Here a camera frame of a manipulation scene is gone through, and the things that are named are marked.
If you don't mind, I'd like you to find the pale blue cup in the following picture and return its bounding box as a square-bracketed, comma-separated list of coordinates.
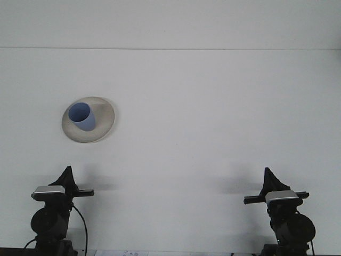
[68, 102, 97, 132]

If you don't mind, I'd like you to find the pale round plate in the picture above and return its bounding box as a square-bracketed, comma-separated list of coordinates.
[61, 96, 116, 144]

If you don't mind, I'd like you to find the dark base board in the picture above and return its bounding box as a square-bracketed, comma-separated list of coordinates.
[0, 247, 35, 256]

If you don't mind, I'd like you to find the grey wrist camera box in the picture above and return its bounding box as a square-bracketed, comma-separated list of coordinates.
[31, 186, 66, 202]
[265, 190, 299, 205]

